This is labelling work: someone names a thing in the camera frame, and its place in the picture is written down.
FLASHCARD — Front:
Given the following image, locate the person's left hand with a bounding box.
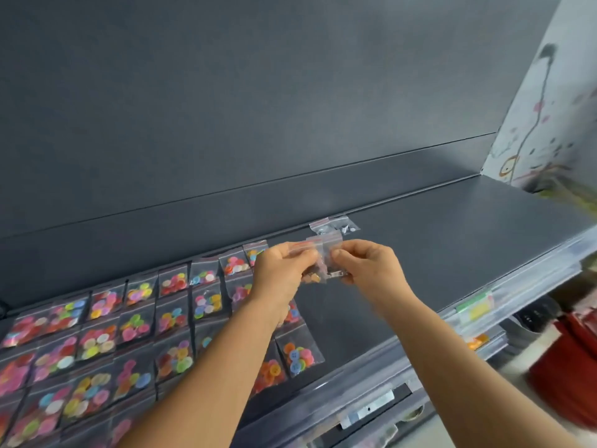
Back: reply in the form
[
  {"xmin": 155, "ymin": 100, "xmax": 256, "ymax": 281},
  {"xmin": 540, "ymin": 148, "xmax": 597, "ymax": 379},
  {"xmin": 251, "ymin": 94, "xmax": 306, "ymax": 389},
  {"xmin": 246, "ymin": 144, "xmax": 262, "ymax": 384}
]
[{"xmin": 249, "ymin": 241, "xmax": 320, "ymax": 327}]

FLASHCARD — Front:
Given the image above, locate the person's right hand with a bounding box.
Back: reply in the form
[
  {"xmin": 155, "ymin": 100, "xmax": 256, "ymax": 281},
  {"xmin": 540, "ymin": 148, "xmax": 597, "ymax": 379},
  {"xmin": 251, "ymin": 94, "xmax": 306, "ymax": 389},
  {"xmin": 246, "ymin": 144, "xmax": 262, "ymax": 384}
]
[{"xmin": 330, "ymin": 239, "xmax": 416, "ymax": 318}]

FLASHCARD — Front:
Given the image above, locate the grid of arranged button bags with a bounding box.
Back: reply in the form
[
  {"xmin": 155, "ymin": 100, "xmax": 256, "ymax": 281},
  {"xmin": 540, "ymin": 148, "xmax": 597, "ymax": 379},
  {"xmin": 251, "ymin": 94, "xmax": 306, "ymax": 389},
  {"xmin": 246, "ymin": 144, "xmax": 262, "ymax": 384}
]
[{"xmin": 0, "ymin": 240, "xmax": 326, "ymax": 448}]

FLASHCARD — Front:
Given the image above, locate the person's left forearm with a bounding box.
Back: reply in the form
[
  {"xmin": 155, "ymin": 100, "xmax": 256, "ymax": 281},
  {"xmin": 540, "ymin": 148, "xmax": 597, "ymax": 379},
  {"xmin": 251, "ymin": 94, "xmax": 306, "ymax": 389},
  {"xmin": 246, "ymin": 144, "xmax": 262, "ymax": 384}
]
[{"xmin": 116, "ymin": 298, "xmax": 290, "ymax": 448}]

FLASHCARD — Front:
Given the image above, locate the white blue flat packet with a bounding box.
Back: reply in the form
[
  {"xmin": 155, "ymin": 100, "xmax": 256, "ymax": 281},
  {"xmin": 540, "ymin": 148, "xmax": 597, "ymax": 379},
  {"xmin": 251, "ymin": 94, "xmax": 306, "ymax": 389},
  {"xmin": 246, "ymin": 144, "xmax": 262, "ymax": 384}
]
[{"xmin": 339, "ymin": 390, "xmax": 396, "ymax": 430}]

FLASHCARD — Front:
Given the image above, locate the black basket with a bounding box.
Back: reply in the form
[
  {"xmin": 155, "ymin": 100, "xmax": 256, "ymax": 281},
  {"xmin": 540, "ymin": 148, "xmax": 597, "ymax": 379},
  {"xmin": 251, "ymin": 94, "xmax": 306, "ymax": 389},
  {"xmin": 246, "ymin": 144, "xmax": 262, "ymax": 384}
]
[{"xmin": 511, "ymin": 296, "xmax": 563, "ymax": 343}]

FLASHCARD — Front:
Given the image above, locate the red container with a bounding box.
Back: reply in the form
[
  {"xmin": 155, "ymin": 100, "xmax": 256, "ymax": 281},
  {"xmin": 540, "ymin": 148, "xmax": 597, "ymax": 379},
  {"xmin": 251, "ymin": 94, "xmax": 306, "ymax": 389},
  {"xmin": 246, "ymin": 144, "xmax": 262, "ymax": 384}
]
[{"xmin": 527, "ymin": 306, "xmax": 597, "ymax": 432}]

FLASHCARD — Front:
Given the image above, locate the white illustrated side panel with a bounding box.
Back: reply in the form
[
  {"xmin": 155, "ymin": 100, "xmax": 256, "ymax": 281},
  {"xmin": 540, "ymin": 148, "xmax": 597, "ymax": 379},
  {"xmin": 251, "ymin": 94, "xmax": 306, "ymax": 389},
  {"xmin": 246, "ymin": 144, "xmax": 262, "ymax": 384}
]
[{"xmin": 481, "ymin": 0, "xmax": 597, "ymax": 215}]

